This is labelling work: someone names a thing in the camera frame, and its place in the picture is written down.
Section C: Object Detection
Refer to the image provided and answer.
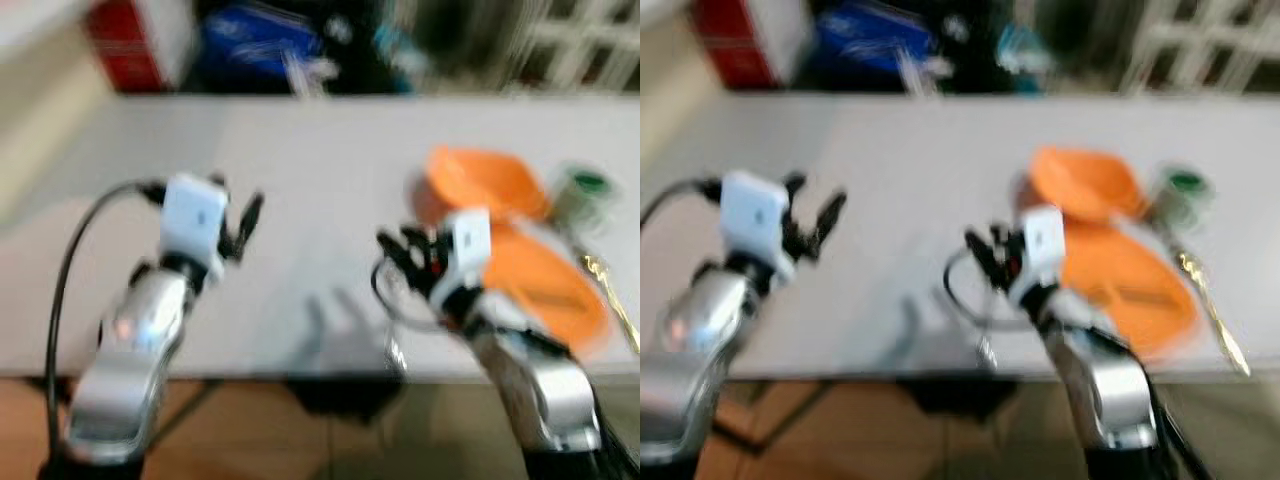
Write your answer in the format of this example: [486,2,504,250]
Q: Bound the blue fabric bag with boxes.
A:
[200,5,336,96]
[815,5,946,96]

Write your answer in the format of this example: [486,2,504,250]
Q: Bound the red and white cardboard box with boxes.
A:
[85,0,197,93]
[692,0,812,89]

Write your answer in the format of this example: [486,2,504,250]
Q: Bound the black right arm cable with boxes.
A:
[369,258,443,333]
[941,248,1013,333]

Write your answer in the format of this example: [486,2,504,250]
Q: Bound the orange plate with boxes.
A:
[1060,220,1199,361]
[485,222,611,358]

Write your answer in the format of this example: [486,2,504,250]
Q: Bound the gold spoon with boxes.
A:
[1177,250,1252,378]
[584,254,641,353]

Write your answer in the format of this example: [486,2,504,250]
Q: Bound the black bag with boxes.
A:
[940,0,1041,96]
[325,0,421,96]

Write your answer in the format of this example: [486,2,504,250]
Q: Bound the white framed glass door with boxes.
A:
[1120,0,1280,93]
[520,0,641,93]

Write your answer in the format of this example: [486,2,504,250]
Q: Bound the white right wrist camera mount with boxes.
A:
[1018,205,1067,301]
[445,207,493,301]

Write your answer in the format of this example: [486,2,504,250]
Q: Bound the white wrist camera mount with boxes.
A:
[721,169,792,267]
[160,174,231,281]
[1018,205,1067,301]
[445,207,493,301]

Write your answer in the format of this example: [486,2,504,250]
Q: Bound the orange bowl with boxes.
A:
[425,148,551,226]
[1030,146,1146,223]

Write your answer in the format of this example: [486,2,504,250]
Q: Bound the glass cup with green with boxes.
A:
[552,165,614,237]
[1150,165,1214,232]

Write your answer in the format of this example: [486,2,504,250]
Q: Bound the teal object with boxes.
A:
[1000,25,1053,92]
[375,25,432,92]

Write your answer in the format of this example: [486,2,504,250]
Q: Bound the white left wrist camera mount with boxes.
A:
[160,174,231,281]
[721,169,792,267]

